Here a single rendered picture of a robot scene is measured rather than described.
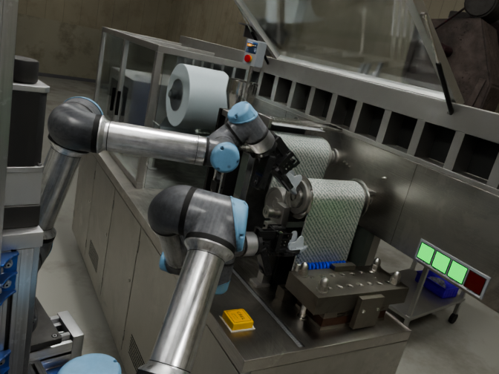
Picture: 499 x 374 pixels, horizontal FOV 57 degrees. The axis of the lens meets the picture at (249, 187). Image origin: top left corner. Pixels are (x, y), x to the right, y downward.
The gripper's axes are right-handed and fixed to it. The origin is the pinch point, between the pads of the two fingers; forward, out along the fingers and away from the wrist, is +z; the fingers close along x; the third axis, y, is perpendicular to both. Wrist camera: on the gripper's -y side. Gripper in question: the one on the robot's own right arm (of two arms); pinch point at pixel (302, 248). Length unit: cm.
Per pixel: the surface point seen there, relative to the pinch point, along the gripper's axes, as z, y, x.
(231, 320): -29.3, -16.7, -11.8
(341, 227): 14.2, 7.5, -0.2
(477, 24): 407, 142, 268
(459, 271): 29.4, 10.1, -36.5
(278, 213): -7.5, 9.0, 8.0
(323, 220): 5.3, 10.3, -0.2
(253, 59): 0, 55, 58
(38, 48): 25, -48, 1086
